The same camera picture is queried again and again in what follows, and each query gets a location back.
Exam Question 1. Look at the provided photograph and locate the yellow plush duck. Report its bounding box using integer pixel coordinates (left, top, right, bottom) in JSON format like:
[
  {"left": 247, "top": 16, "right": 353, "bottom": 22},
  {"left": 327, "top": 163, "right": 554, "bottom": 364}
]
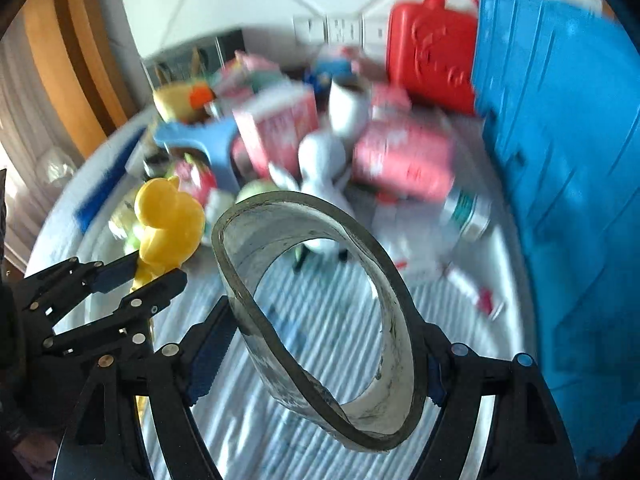
[{"left": 152, "top": 79, "right": 217, "bottom": 123}]

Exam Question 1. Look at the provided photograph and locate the pink white small packet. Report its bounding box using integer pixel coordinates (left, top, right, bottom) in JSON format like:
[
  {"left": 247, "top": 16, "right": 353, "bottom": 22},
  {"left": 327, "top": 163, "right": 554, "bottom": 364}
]
[{"left": 445, "top": 262, "right": 507, "bottom": 318}]

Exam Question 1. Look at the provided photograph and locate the white wall socket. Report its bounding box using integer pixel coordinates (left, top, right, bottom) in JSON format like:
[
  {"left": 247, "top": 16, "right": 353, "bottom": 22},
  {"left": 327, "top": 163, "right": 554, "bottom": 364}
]
[
  {"left": 327, "top": 15, "right": 364, "bottom": 44},
  {"left": 362, "top": 17, "right": 391, "bottom": 44},
  {"left": 292, "top": 15, "right": 329, "bottom": 44}
]

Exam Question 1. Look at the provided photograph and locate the light blue plastic toy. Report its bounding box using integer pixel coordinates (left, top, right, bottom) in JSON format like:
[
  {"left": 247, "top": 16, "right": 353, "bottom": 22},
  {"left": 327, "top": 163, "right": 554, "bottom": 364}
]
[{"left": 152, "top": 119, "right": 242, "bottom": 193}]

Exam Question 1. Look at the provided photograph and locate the blue flat board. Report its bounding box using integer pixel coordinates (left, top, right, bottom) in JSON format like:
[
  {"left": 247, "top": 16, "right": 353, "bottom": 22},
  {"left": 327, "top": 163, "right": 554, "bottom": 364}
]
[{"left": 74, "top": 127, "right": 148, "bottom": 233}]

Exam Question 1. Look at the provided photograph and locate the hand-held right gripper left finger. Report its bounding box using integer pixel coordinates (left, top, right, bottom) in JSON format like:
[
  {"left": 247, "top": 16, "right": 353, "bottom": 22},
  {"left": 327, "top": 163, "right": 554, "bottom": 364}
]
[{"left": 52, "top": 296, "right": 238, "bottom": 480}]

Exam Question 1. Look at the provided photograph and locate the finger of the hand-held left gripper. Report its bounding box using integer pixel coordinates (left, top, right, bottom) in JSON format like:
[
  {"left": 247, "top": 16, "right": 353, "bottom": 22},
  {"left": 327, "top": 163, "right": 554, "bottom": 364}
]
[
  {"left": 25, "top": 252, "right": 139, "bottom": 328},
  {"left": 45, "top": 270, "right": 189, "bottom": 357}
]

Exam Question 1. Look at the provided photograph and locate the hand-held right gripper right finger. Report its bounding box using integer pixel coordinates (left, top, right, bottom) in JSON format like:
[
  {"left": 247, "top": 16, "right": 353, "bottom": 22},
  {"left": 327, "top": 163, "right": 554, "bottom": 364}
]
[{"left": 415, "top": 320, "right": 573, "bottom": 480}]

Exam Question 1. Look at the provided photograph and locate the beige curtain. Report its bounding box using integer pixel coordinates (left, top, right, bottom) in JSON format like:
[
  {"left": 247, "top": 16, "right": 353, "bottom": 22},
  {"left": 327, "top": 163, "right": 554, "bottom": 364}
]
[{"left": 0, "top": 35, "right": 66, "bottom": 266}]

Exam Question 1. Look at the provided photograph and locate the red green packet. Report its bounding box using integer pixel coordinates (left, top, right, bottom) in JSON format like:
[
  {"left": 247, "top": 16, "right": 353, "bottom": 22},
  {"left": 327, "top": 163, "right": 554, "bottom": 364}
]
[{"left": 170, "top": 156, "right": 220, "bottom": 207}]

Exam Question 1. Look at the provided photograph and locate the blue plush toy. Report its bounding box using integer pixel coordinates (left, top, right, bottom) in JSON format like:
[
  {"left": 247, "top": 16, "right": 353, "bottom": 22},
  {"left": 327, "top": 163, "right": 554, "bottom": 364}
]
[{"left": 305, "top": 55, "right": 356, "bottom": 86}]

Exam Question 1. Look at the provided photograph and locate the pink tissue pack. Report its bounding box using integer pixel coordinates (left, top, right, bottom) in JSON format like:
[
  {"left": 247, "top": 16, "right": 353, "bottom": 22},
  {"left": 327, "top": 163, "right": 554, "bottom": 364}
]
[
  {"left": 354, "top": 119, "right": 457, "bottom": 201},
  {"left": 234, "top": 84, "right": 320, "bottom": 177}
]

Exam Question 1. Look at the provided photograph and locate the red plastic case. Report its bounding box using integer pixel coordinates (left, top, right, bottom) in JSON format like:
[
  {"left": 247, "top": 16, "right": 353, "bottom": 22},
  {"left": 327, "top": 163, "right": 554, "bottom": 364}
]
[{"left": 386, "top": 0, "right": 482, "bottom": 116}]

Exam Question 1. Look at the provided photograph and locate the green soft toy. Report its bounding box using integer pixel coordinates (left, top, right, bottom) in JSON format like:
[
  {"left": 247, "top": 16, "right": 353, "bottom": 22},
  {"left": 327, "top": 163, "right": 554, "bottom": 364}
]
[{"left": 237, "top": 179, "right": 283, "bottom": 203}]

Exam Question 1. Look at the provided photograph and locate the green white medicine box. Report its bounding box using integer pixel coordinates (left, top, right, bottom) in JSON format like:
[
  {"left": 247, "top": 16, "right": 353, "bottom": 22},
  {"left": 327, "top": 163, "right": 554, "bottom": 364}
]
[{"left": 441, "top": 187, "right": 495, "bottom": 241}]

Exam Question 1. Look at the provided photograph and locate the wooden cabinet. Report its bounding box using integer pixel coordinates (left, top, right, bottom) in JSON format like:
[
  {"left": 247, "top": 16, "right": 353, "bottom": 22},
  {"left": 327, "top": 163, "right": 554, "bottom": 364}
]
[{"left": 22, "top": 0, "right": 138, "bottom": 133}]

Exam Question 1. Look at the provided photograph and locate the yellow rubber duck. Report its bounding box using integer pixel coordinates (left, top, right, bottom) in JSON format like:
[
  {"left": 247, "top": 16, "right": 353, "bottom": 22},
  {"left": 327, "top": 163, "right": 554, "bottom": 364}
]
[{"left": 131, "top": 175, "right": 206, "bottom": 293}]

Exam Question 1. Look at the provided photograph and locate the dark box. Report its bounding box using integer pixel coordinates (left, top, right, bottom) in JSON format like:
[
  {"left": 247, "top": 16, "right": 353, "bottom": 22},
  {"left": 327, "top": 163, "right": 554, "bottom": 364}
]
[{"left": 142, "top": 29, "right": 246, "bottom": 88}]

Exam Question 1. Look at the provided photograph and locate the clear round object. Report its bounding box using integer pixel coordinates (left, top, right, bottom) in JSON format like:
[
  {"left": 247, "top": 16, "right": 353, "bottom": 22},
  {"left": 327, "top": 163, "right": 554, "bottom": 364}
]
[{"left": 39, "top": 149, "right": 77, "bottom": 183}]

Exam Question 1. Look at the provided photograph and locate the blue plastic crate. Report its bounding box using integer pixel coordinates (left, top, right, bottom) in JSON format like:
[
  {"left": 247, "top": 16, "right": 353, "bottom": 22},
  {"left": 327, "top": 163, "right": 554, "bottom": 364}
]
[{"left": 470, "top": 0, "right": 640, "bottom": 471}]

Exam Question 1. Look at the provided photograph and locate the clear tape roll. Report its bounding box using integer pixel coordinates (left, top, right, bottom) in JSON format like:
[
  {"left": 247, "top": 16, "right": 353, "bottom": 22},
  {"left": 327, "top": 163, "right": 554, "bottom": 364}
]
[{"left": 211, "top": 189, "right": 430, "bottom": 453}]

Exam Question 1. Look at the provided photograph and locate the white plush rabbit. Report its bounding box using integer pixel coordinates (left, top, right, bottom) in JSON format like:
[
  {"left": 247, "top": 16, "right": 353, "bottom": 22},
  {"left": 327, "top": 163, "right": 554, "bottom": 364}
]
[{"left": 269, "top": 131, "right": 353, "bottom": 266}]

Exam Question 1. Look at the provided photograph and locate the white paper cup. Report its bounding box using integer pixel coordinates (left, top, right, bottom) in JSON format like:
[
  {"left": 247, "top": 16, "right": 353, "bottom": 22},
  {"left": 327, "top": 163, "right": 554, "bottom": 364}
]
[{"left": 327, "top": 79, "right": 373, "bottom": 136}]

